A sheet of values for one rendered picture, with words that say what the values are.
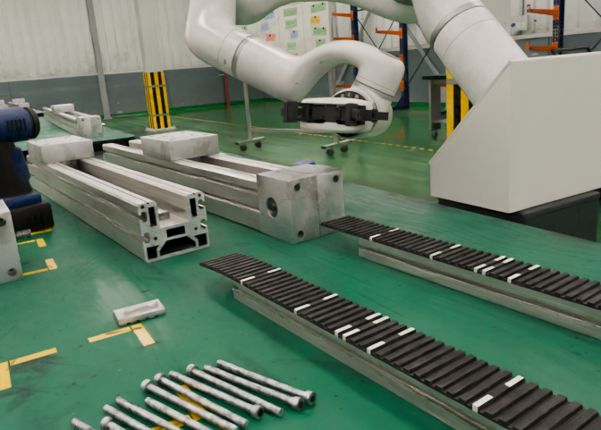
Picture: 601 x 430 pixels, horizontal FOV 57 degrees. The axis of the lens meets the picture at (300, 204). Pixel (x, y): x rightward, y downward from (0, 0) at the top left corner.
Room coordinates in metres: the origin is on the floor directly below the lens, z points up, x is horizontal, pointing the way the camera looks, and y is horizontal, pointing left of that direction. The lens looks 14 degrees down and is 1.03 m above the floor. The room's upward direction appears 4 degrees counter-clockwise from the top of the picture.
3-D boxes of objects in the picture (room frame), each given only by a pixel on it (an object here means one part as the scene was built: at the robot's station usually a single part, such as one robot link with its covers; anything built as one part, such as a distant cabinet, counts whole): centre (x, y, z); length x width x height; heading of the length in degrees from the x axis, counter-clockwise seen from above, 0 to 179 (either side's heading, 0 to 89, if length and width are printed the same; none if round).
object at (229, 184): (1.21, 0.25, 0.82); 0.80 x 0.10 x 0.09; 35
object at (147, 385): (0.38, 0.10, 0.78); 0.11 x 0.01 x 0.01; 51
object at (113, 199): (1.10, 0.41, 0.82); 0.80 x 0.10 x 0.09; 35
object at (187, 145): (1.21, 0.25, 0.87); 0.16 x 0.11 x 0.07; 35
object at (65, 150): (1.31, 0.55, 0.87); 0.16 x 0.11 x 0.07; 35
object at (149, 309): (0.57, 0.19, 0.78); 0.05 x 0.03 x 0.01; 117
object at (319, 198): (0.85, -0.01, 0.83); 0.12 x 0.09 x 0.10; 125
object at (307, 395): (0.41, 0.04, 0.78); 0.11 x 0.01 x 0.01; 50
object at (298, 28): (6.87, 0.06, 0.97); 1.51 x 0.50 x 1.95; 49
